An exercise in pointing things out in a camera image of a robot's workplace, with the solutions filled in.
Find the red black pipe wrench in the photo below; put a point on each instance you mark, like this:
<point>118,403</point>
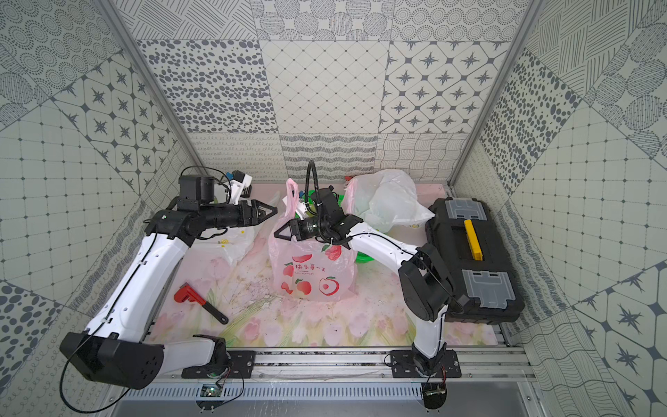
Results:
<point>186,293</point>

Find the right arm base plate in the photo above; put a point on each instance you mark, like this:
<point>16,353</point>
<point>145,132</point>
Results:
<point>410,363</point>

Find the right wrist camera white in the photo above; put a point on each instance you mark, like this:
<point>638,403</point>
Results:
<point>301,210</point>

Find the aluminium mounting rail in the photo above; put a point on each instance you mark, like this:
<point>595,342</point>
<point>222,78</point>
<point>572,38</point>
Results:
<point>375,364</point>

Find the black toolbox yellow handle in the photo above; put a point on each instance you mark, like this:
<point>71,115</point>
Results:
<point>468,240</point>

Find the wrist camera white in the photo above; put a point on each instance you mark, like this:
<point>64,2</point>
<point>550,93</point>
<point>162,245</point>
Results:
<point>240,186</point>
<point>301,210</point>

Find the white lemon-print plastic bag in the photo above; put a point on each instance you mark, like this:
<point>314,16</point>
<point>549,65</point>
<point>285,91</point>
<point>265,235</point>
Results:
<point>232,244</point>

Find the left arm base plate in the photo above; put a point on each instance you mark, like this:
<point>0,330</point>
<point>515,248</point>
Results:
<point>239,363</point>

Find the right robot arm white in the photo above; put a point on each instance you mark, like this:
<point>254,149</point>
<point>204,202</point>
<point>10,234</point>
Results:
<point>424,277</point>

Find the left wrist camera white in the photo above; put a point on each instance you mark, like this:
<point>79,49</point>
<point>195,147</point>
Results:
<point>240,186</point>

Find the pink peach-print plastic bag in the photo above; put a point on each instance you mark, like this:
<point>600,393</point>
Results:
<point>309,270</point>

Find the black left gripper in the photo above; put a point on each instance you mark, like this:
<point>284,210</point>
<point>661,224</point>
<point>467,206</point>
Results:
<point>249,212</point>

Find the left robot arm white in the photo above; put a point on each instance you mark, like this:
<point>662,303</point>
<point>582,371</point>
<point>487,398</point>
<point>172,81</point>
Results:
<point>111,349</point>

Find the floral pink table mat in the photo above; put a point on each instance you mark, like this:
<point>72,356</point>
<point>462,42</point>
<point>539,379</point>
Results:
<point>375,316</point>

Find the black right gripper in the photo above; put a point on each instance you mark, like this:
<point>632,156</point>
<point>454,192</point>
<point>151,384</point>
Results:
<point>297,232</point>

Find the plain white plastic bag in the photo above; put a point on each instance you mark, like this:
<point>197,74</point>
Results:
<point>385,199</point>

